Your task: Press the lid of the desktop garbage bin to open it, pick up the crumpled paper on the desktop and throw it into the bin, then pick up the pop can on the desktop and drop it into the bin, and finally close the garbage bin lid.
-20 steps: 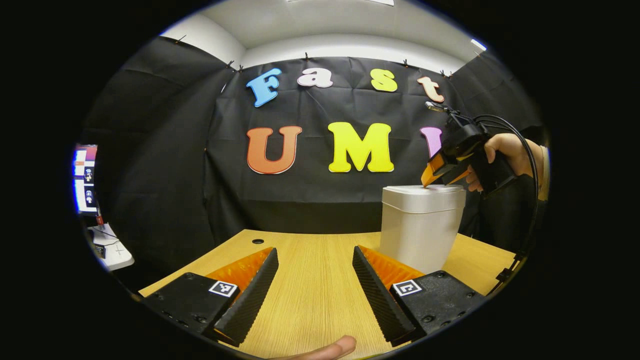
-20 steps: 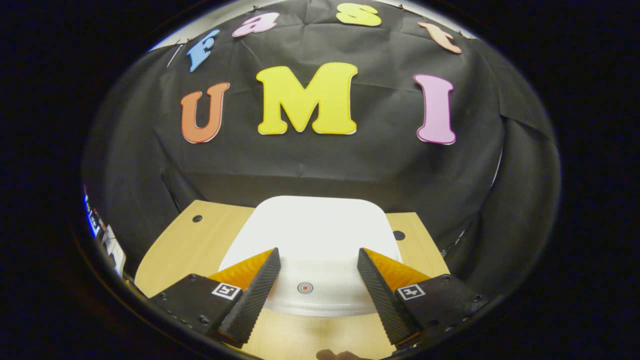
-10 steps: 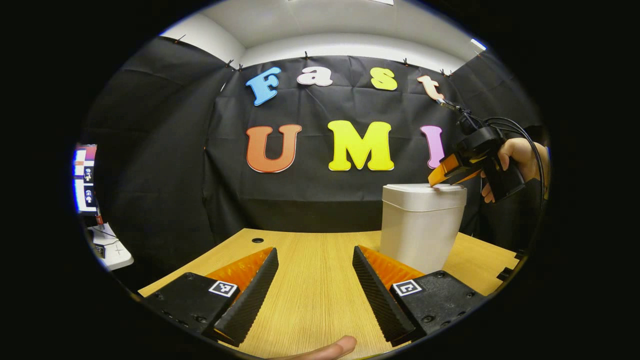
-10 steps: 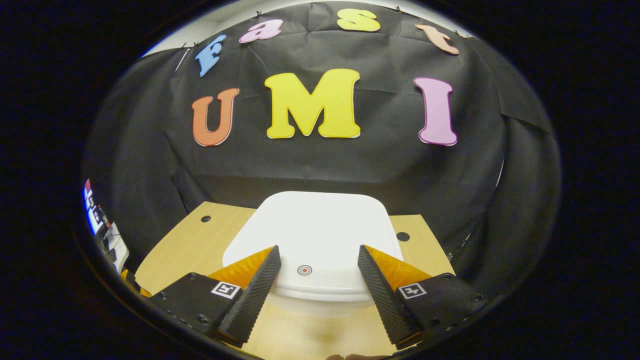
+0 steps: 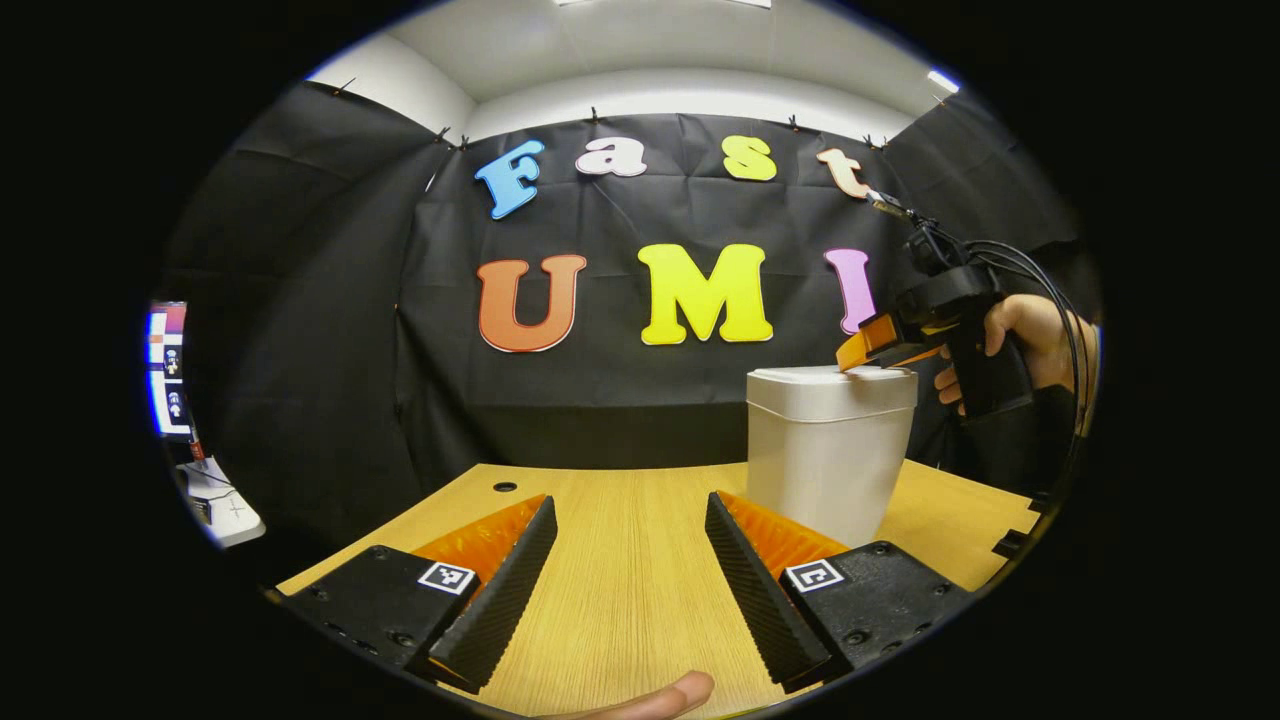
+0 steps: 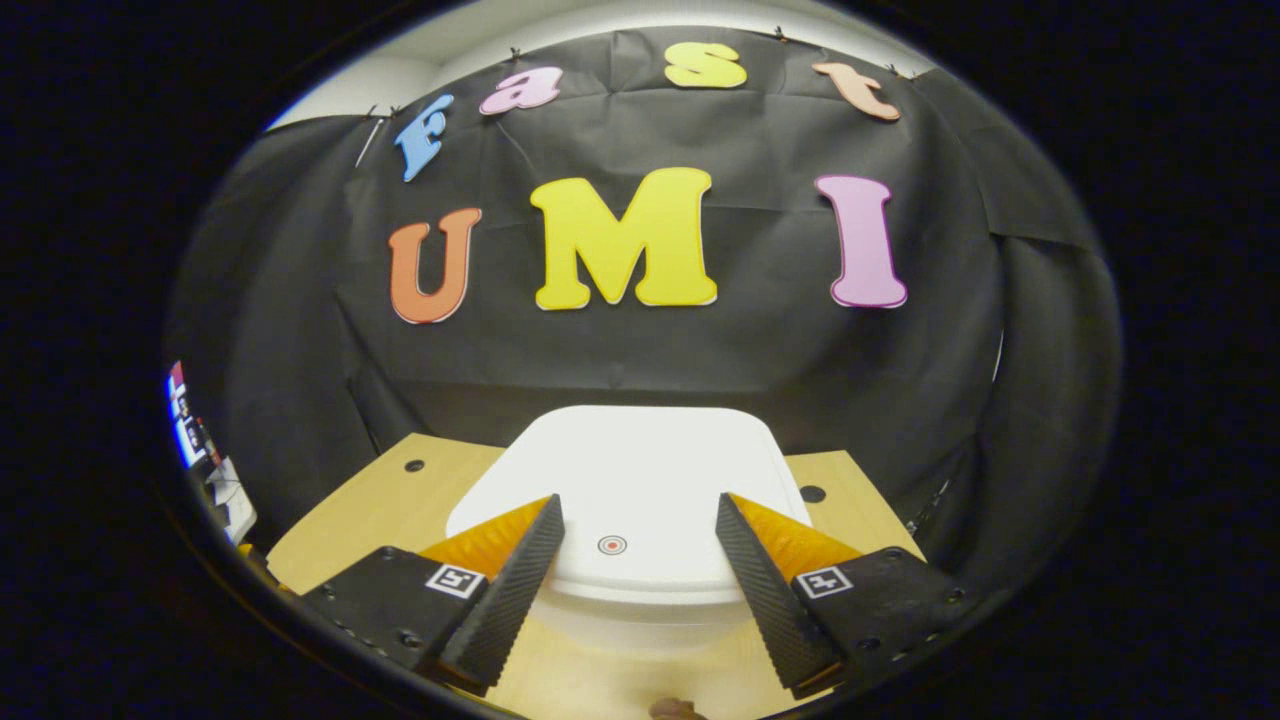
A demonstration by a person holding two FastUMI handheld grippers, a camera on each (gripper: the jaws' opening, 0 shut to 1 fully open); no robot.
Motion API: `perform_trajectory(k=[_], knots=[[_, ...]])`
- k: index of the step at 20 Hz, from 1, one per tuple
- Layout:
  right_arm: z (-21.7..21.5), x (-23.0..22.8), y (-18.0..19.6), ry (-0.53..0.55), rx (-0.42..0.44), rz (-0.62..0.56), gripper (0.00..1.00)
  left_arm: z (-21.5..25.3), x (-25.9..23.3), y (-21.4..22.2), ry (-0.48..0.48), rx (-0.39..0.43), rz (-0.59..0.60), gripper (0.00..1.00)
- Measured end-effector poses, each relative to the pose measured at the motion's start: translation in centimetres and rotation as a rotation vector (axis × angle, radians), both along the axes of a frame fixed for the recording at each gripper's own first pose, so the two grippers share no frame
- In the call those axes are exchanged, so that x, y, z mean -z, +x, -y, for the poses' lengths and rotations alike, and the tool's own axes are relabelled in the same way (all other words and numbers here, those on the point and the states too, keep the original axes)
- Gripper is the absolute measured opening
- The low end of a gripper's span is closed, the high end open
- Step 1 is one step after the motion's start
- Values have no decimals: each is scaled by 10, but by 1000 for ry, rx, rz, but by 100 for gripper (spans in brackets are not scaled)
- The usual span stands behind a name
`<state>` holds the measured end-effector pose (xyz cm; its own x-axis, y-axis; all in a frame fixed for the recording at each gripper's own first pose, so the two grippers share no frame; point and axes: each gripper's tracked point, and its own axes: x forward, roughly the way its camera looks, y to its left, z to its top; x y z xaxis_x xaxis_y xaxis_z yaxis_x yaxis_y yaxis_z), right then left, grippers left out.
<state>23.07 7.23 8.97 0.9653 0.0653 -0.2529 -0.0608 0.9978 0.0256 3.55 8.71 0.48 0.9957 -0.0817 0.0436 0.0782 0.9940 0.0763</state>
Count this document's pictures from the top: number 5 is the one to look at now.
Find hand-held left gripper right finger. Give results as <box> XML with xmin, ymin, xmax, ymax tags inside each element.
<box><xmin>704</xmin><ymin>490</ymin><xmax>976</xmax><ymax>694</ymax></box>

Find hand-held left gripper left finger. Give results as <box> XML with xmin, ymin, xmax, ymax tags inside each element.
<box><xmin>270</xmin><ymin>494</ymin><xmax>559</xmax><ymax>694</ymax></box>

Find black backdrop cloth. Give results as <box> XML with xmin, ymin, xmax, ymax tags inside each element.
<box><xmin>160</xmin><ymin>80</ymin><xmax>1101</xmax><ymax>521</ymax></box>

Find computer monitor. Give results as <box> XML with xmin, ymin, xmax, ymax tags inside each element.
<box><xmin>146</xmin><ymin>302</ymin><xmax>191</xmax><ymax>439</ymax></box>

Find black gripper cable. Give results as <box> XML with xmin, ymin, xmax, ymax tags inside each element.
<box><xmin>905</xmin><ymin>215</ymin><xmax>1093</xmax><ymax>481</ymax></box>

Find white desktop garbage bin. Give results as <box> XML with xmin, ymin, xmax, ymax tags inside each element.
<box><xmin>746</xmin><ymin>365</ymin><xmax>919</xmax><ymax>549</ymax></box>

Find wooden desktop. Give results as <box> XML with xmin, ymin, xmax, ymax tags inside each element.
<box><xmin>275</xmin><ymin>462</ymin><xmax>1043</xmax><ymax>719</ymax></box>

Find white side table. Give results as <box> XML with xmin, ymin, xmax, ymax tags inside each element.
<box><xmin>180</xmin><ymin>458</ymin><xmax>267</xmax><ymax>549</ymax></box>

